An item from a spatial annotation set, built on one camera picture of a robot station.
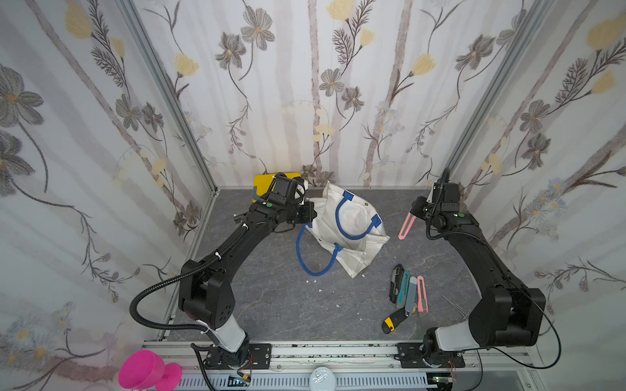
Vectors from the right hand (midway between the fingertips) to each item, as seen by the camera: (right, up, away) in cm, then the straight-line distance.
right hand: (423, 201), depth 83 cm
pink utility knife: (-6, -13, +5) cm, 15 cm away
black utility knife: (-6, -27, +8) cm, 29 cm away
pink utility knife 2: (+1, -35, +3) cm, 35 cm away
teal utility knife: (-6, -33, +4) cm, 34 cm away
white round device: (-36, -50, -17) cm, 64 cm away
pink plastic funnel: (-79, -42, -25) cm, 93 cm away
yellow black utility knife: (-12, -41, -3) cm, 43 cm away
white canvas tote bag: (-25, -9, +10) cm, 29 cm away
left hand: (-36, -4, -2) cm, 36 cm away
